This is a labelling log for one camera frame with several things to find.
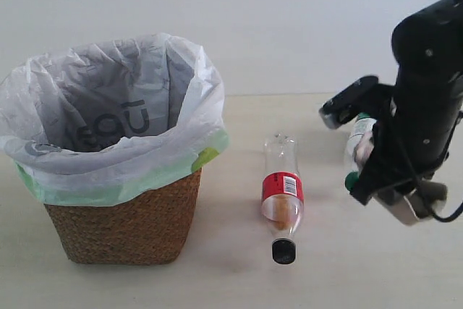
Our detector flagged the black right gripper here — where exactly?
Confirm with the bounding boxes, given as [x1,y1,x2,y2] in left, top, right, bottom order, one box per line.
[349,84,451,205]

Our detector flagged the clear bottle with green label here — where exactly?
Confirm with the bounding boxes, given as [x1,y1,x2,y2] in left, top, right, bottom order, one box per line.
[344,113,376,191]

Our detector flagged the grey cardboard pulp tray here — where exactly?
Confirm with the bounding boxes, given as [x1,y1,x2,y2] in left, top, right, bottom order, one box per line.
[374,180,448,226]

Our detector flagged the clear bottle with red label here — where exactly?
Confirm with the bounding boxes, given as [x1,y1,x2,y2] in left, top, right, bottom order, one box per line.
[260,132,305,265]

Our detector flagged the woven brown waste basket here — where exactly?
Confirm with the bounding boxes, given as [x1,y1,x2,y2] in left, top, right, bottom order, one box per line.
[45,170,202,266]

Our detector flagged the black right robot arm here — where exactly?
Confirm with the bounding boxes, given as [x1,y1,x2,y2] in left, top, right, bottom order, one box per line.
[350,0,462,205]

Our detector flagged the white and green plastic liner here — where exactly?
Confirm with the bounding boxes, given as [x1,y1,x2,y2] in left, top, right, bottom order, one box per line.
[1,33,229,206]

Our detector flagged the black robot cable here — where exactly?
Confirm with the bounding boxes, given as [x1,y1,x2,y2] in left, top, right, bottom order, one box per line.
[383,0,463,223]

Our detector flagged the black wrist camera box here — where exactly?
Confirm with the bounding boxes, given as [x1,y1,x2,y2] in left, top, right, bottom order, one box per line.
[318,75,379,130]

